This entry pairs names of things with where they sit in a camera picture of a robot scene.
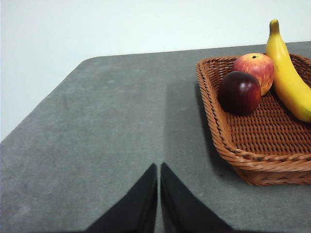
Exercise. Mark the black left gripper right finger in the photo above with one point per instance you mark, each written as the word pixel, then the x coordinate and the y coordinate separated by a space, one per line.
pixel 182 211

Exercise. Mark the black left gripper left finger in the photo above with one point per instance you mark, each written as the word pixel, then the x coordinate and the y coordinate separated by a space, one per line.
pixel 136 208

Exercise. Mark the brown wicker basket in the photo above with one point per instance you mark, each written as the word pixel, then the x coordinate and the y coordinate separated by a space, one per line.
pixel 267 136

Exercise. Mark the dark red plum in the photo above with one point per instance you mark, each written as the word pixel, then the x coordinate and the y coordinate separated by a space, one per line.
pixel 239 93

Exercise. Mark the red yellow apple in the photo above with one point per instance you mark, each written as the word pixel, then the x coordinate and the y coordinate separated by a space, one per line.
pixel 257 68

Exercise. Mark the yellow banana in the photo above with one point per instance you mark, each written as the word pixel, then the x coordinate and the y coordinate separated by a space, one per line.
pixel 286 80

